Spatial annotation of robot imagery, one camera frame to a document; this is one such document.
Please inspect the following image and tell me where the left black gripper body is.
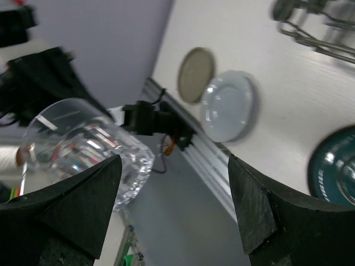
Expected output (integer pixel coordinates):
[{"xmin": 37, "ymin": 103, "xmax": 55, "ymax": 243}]
[{"xmin": 1, "ymin": 47, "xmax": 110, "ymax": 127}]

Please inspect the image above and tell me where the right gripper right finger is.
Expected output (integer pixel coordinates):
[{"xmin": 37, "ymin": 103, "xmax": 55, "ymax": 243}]
[{"xmin": 228, "ymin": 155, "xmax": 354, "ymax": 265}]

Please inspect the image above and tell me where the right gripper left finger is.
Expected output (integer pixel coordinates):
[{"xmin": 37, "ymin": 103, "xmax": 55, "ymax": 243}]
[{"xmin": 1, "ymin": 155, "xmax": 122, "ymax": 265}]

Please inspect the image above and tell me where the clear glass tumbler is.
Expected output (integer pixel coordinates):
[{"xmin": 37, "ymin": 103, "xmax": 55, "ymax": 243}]
[{"xmin": 21, "ymin": 98, "xmax": 155, "ymax": 212}]

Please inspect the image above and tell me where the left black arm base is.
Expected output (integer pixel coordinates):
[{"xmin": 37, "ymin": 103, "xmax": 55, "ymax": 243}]
[{"xmin": 154, "ymin": 101, "xmax": 196, "ymax": 151}]

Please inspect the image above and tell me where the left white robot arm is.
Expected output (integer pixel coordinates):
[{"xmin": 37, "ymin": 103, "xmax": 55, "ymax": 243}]
[{"xmin": 1, "ymin": 47, "xmax": 182, "ymax": 135}]

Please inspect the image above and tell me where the teal ceramic plate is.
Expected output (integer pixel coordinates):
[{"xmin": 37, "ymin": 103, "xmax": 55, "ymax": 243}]
[{"xmin": 307, "ymin": 125, "xmax": 354, "ymax": 209}]

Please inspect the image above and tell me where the beige ceramic plate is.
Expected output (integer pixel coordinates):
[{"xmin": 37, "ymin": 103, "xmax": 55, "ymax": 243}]
[{"xmin": 177, "ymin": 47, "xmax": 216, "ymax": 104}]

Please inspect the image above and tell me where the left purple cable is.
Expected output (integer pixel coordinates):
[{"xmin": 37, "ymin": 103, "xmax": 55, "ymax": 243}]
[{"xmin": 151, "ymin": 155, "xmax": 169, "ymax": 175}]

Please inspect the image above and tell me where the grey wire dish rack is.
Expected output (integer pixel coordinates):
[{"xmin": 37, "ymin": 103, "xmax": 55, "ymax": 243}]
[{"xmin": 270, "ymin": 0, "xmax": 354, "ymax": 64}]

